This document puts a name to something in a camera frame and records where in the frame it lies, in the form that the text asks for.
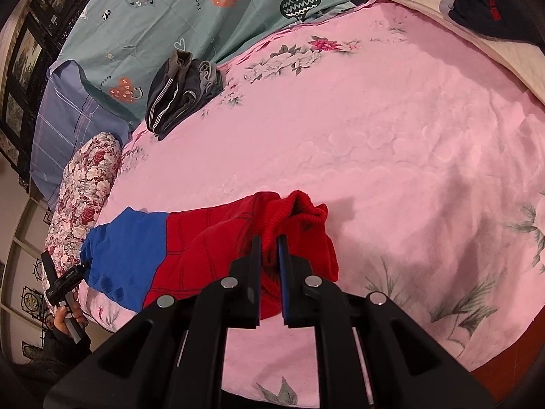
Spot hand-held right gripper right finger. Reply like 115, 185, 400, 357
277, 234, 497, 409

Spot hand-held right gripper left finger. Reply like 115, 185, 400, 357
43, 234, 262, 409

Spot blue knit garment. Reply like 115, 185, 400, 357
80, 189, 339, 320

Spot person's left forearm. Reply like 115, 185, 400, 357
11, 327, 93, 378

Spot dark grey folded pants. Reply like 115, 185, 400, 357
145, 49, 224, 141

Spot person's left hand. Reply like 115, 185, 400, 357
53, 302, 88, 338

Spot cream panelled wardrobe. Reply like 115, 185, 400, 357
0, 196, 56, 361

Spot red floral pillow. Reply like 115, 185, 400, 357
45, 133, 122, 282

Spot blue striped pillow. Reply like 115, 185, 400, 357
31, 60, 133, 209

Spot pink floral bed sheet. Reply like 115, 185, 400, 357
77, 0, 545, 407

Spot dark carved wooden headboard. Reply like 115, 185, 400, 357
0, 0, 88, 188

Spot teal heart print quilt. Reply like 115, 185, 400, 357
49, 0, 384, 122

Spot cream quilted pillow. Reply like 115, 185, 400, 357
371, 0, 545, 105

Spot dark garment with red print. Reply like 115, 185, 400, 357
443, 0, 545, 45

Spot red-brown wooden bed frame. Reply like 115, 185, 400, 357
462, 332, 545, 409

